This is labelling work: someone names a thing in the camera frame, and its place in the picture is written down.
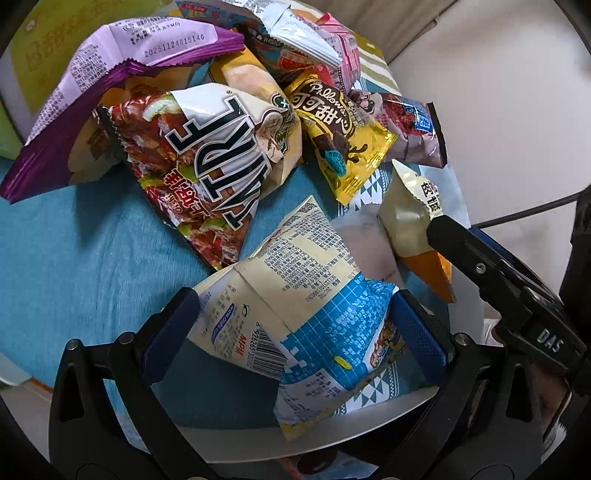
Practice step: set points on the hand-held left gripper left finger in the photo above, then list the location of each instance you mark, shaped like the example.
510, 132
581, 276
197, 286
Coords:
162, 333

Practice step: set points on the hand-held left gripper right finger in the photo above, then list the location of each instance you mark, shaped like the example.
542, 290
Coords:
419, 342

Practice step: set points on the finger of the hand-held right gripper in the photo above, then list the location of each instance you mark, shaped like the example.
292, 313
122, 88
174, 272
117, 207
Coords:
494, 247
466, 251

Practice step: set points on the cream orange snack packet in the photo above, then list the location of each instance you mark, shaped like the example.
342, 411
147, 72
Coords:
406, 217

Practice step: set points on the cream blue snack packet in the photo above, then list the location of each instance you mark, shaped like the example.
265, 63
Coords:
300, 286

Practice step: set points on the pink striped snack packet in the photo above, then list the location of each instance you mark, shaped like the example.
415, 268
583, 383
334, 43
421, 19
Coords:
346, 50

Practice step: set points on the person's right hand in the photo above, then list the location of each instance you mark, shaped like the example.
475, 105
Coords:
553, 399

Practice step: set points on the teal patterned cloth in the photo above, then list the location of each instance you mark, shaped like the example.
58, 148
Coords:
69, 258

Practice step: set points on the dark red grey snack packet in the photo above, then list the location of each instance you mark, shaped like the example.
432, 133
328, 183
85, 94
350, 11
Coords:
406, 120

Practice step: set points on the yellow cocoa snack packet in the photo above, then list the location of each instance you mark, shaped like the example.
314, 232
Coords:
332, 120

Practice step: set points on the red white chip bag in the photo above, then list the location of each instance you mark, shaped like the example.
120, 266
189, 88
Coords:
217, 152

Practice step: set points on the yellow bread print bag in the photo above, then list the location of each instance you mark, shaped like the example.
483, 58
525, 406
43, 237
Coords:
249, 78

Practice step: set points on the silver red label packet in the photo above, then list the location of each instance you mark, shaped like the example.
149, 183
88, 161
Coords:
295, 37

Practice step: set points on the purple chip bag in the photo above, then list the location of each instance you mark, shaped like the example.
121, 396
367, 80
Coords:
92, 60

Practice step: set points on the yellow-green printed packet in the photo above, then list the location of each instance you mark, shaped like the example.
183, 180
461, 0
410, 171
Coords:
46, 46

